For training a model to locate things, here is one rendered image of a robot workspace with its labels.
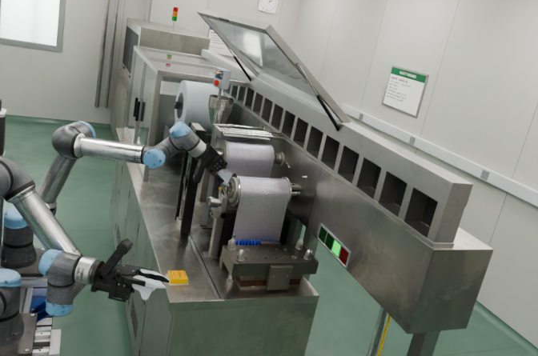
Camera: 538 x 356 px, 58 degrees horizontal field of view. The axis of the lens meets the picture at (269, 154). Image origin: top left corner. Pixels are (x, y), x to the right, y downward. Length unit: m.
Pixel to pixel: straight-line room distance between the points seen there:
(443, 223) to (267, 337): 1.01
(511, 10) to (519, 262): 2.07
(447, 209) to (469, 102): 3.29
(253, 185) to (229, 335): 0.64
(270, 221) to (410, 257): 0.80
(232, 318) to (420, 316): 0.80
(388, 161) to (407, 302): 0.47
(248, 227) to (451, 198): 1.01
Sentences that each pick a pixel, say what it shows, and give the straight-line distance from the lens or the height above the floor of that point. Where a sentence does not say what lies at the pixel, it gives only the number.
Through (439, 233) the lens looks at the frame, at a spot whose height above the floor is 1.49.
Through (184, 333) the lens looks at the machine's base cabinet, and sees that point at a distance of 2.10.
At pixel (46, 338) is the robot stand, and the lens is 2.05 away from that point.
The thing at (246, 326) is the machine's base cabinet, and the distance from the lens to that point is 2.17.
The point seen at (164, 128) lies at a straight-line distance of 3.05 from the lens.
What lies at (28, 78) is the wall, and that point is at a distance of 7.57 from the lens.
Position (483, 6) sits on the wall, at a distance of 4.94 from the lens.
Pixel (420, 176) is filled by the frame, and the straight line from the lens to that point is 1.63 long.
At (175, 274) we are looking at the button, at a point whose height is 0.92.
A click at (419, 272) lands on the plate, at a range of 1.63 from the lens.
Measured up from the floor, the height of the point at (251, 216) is 1.15.
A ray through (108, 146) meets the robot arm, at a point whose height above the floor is 1.41.
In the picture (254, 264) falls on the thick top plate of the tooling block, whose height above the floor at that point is 1.02.
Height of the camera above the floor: 2.00
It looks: 15 degrees down
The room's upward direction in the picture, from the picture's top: 11 degrees clockwise
